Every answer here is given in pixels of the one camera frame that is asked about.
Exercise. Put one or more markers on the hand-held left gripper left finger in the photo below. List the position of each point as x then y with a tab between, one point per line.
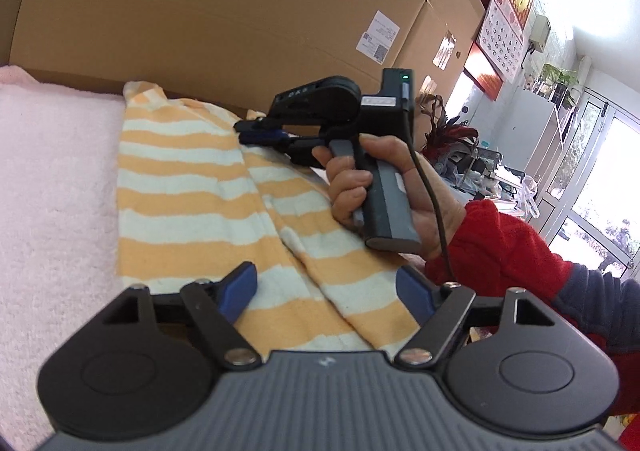
240	287

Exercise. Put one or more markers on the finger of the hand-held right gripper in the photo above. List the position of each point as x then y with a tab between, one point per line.
260	126
300	148

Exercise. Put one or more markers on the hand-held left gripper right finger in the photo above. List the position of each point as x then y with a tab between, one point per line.
415	292

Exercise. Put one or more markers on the orange white striped garment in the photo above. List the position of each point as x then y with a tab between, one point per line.
200	211

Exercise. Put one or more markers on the person's right forearm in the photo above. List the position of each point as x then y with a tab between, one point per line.
500	241

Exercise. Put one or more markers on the person's right hand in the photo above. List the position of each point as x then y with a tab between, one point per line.
347	191

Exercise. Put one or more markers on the small plain cardboard box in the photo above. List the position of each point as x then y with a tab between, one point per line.
447	81

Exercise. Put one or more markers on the red feather decoration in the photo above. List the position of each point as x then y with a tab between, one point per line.
455	133

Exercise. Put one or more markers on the grey metal device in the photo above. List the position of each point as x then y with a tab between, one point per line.
457	161

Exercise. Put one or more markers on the white side table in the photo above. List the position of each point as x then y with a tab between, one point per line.
500	191

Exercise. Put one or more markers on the large cardboard box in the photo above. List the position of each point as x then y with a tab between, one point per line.
200	6

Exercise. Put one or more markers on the white cabinet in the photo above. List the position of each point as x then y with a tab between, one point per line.
520	126

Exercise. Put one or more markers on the white plastic hanger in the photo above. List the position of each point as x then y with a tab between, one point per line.
530	196

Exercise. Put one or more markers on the potted green plant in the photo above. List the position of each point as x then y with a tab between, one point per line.
560	81

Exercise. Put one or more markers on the pink fluffy blanket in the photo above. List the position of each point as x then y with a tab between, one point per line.
50	206

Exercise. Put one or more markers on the glass door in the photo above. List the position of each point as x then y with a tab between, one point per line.
590	181

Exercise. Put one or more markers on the red wall hanging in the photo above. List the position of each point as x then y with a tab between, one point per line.
487	78

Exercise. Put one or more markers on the wall calendar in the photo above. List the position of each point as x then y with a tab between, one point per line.
505	36

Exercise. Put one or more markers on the white wall box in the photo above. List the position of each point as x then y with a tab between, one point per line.
540	33

